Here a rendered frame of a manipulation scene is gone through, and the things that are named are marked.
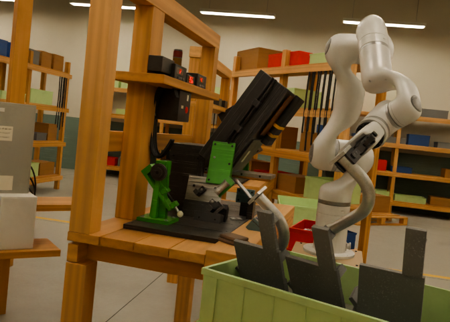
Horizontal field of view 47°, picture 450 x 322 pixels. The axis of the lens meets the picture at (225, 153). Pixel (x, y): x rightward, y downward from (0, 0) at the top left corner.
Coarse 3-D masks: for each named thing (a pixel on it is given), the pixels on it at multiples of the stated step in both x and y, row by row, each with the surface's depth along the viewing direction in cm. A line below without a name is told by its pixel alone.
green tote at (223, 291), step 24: (216, 264) 141; (336, 264) 158; (216, 288) 134; (240, 288) 130; (264, 288) 126; (432, 288) 142; (216, 312) 134; (240, 312) 130; (264, 312) 126; (288, 312) 123; (312, 312) 119; (336, 312) 116; (432, 312) 142
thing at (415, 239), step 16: (416, 240) 116; (416, 256) 117; (368, 272) 124; (384, 272) 122; (400, 272) 120; (416, 272) 118; (368, 288) 125; (384, 288) 123; (400, 288) 121; (416, 288) 119; (368, 304) 126; (384, 304) 124; (400, 304) 122; (416, 304) 120; (384, 320) 125; (400, 320) 123; (416, 320) 121
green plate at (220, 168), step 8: (216, 144) 250; (224, 144) 249; (232, 144) 248; (216, 152) 249; (224, 152) 248; (232, 152) 247; (216, 160) 248; (224, 160) 247; (232, 160) 246; (208, 168) 248; (216, 168) 247; (224, 168) 246; (208, 176) 247; (216, 176) 246; (224, 176) 245
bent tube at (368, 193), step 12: (336, 156) 123; (348, 168) 121; (360, 168) 121; (360, 180) 120; (372, 192) 121; (360, 204) 124; (372, 204) 122; (348, 216) 127; (360, 216) 125; (336, 228) 130
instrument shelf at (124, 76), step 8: (120, 72) 223; (128, 72) 222; (136, 72) 221; (120, 80) 227; (128, 80) 222; (136, 80) 221; (144, 80) 220; (152, 80) 219; (160, 80) 218; (168, 80) 223; (176, 80) 232; (176, 88) 240; (184, 88) 244; (192, 88) 255; (200, 88) 268; (192, 96) 290; (200, 96) 282; (208, 96) 283; (216, 96) 298
